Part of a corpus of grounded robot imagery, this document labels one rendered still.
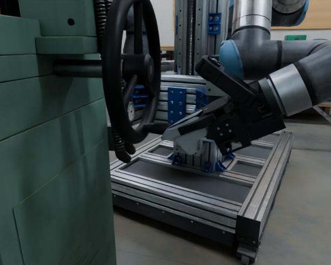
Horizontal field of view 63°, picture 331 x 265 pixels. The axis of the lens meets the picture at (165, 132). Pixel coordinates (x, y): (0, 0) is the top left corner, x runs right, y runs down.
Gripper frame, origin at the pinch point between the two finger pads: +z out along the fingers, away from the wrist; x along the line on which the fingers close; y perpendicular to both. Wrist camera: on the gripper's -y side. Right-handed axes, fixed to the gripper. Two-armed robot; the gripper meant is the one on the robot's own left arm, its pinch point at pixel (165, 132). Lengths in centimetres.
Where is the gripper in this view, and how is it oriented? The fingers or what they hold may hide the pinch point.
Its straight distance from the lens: 51.3
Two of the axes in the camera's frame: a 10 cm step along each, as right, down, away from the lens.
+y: 4.8, 8.6, 2.0
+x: 2.5, -3.5, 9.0
